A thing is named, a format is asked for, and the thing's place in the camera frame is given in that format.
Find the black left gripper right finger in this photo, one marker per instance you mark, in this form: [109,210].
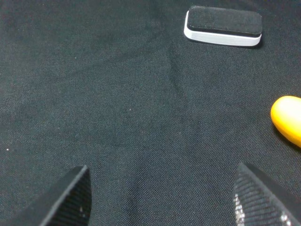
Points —
[260,201]

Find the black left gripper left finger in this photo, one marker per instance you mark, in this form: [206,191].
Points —
[66,203]

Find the yellow mango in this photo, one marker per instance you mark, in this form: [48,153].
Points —
[286,117]

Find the black and white eraser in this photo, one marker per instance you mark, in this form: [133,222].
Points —
[222,26]

